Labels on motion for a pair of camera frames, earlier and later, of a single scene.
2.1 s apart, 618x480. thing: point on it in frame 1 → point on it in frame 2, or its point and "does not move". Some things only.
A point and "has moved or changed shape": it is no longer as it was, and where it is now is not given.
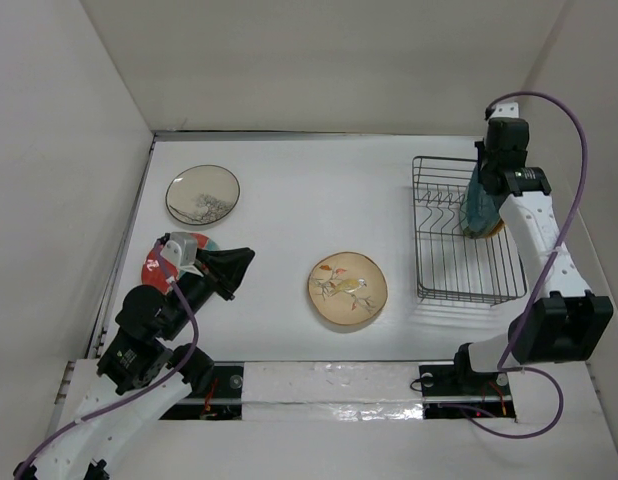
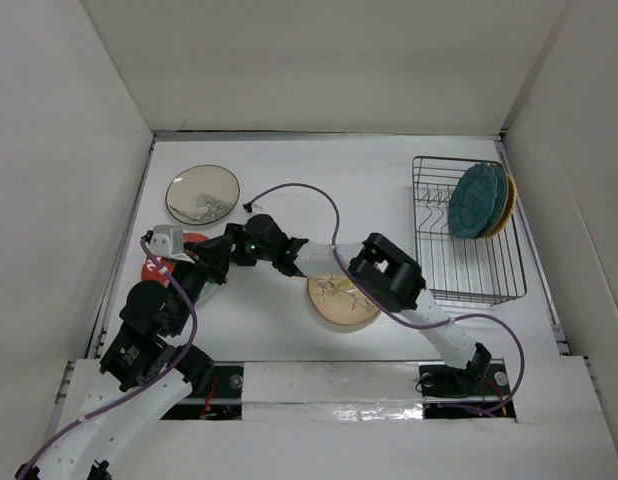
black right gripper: [482, 153] → [240, 235]
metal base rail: [343, 392] does not move
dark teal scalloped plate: [480, 210] has moved or changed shape
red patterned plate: [163, 274] does not move
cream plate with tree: [202, 194] does not move
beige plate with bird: [347, 289] does not move
